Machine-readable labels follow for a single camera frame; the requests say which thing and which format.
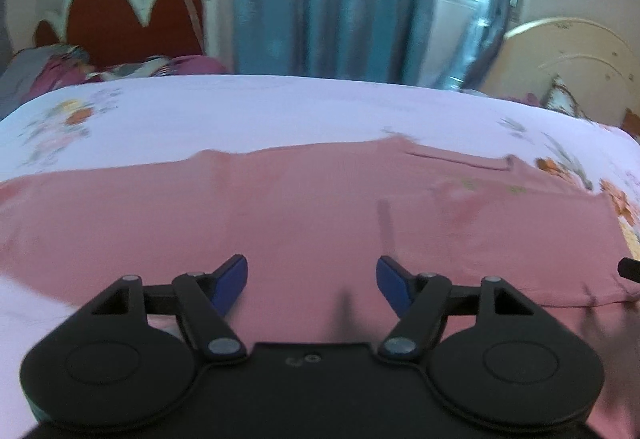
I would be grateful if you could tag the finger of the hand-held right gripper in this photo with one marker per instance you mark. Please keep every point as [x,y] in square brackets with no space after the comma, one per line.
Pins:
[631,267]

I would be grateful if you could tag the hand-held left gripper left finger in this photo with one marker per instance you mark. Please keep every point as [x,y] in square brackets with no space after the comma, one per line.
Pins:
[231,280]

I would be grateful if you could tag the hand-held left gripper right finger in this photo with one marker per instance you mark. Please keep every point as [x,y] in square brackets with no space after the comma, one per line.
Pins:
[392,283]

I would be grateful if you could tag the pink knit garment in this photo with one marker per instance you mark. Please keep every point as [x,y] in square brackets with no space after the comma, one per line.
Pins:
[300,219]

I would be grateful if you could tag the orange patterned cushion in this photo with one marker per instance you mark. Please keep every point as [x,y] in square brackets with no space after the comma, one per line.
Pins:
[631,125]

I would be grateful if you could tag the floral bed sheet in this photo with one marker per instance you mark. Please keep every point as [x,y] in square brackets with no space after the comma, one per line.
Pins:
[250,114]

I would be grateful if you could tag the white patterned cushion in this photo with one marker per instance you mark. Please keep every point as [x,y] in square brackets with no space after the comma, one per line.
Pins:
[565,99]

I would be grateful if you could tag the cream round headboard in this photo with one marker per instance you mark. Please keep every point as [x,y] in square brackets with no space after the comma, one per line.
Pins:
[575,54]

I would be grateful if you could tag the purple floral quilt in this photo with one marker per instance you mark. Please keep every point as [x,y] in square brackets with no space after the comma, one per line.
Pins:
[125,71]

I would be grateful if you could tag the red headboard with white trim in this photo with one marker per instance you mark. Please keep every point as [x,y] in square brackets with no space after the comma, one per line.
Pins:
[120,24]

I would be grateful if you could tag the grey pillow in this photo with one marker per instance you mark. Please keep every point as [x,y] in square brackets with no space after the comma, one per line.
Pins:
[20,74]

